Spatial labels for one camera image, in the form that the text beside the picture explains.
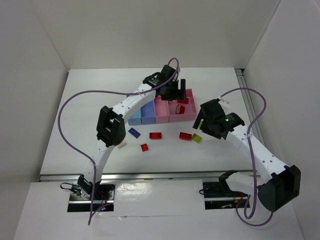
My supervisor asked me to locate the aluminium side rail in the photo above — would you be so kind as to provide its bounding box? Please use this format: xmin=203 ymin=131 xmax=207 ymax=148
xmin=234 ymin=68 xmax=265 ymax=144

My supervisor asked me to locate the aluminium front rail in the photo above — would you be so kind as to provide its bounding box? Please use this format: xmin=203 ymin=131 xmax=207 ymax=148
xmin=38 ymin=170 xmax=261 ymax=183

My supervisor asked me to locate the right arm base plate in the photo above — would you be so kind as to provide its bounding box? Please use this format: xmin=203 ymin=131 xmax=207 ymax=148
xmin=198 ymin=182 xmax=248 ymax=210

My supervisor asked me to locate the yellow-green lego brick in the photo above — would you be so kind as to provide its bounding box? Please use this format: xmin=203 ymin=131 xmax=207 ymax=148
xmin=191 ymin=133 xmax=202 ymax=144

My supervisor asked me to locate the small red lego brick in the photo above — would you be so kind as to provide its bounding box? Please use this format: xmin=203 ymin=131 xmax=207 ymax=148
xmin=140 ymin=143 xmax=149 ymax=152

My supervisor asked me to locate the dark blue container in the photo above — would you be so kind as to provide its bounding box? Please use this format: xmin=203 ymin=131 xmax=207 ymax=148
xmin=140 ymin=101 xmax=156 ymax=125

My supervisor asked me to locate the light blue container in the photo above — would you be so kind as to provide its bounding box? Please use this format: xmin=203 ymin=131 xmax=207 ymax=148
xmin=127 ymin=109 xmax=142 ymax=126

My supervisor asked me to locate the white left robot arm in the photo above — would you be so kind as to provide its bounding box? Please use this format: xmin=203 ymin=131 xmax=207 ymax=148
xmin=77 ymin=64 xmax=187 ymax=196

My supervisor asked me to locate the large pink container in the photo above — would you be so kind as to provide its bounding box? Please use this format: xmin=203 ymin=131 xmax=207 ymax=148
xmin=168 ymin=88 xmax=197 ymax=123

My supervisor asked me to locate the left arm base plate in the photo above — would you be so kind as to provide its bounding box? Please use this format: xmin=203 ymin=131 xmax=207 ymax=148
xmin=67 ymin=181 xmax=116 ymax=213

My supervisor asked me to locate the dark blue lego brick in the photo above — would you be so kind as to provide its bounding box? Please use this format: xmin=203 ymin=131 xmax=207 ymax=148
xmin=128 ymin=127 xmax=141 ymax=139

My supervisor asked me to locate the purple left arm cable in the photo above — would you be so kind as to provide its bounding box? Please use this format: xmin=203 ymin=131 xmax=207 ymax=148
xmin=58 ymin=57 xmax=181 ymax=226

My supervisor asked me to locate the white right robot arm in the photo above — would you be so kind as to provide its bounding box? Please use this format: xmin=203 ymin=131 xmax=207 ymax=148
xmin=193 ymin=98 xmax=301 ymax=212

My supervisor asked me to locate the red flower lego piece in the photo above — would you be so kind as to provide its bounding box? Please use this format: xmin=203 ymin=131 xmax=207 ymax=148
xmin=175 ymin=104 xmax=186 ymax=115

